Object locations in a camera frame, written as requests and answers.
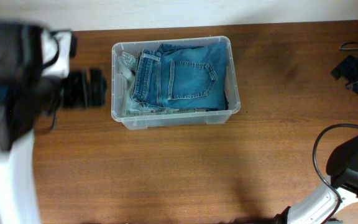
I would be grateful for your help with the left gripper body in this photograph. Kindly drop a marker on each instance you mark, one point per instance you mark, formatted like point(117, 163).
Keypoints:
point(84, 88)

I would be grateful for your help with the dark blue jeans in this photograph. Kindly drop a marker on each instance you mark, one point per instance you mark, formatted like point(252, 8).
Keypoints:
point(182, 77)

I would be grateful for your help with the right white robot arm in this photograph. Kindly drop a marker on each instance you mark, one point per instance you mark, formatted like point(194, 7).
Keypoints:
point(340, 187)

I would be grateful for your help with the light blue jeans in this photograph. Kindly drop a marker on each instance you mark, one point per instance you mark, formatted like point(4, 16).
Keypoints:
point(127, 67)

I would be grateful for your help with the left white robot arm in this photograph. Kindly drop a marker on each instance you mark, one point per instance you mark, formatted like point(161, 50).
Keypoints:
point(19, 110)

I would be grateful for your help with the clear plastic storage bin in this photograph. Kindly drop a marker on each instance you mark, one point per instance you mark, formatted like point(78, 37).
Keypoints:
point(143, 122)

